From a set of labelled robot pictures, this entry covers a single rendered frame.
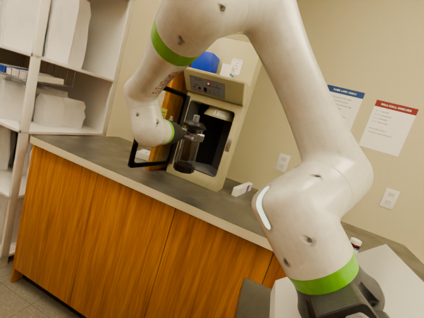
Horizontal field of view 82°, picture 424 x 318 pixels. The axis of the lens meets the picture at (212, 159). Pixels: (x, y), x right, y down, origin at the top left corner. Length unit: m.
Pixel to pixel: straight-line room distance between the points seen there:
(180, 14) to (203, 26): 0.04
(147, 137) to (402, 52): 1.48
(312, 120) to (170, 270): 0.95
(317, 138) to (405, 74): 1.29
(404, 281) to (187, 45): 0.57
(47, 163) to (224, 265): 1.08
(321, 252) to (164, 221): 0.83
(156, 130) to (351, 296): 0.62
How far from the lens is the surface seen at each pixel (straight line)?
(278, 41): 0.55
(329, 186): 0.47
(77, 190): 1.45
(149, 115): 0.79
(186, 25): 0.47
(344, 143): 0.55
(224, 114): 1.32
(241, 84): 1.17
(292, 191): 0.42
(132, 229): 1.28
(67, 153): 1.43
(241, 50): 1.33
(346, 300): 0.46
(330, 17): 1.81
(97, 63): 2.36
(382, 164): 1.73
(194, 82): 1.29
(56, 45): 2.01
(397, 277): 0.59
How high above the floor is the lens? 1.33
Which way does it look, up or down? 10 degrees down
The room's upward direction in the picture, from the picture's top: 17 degrees clockwise
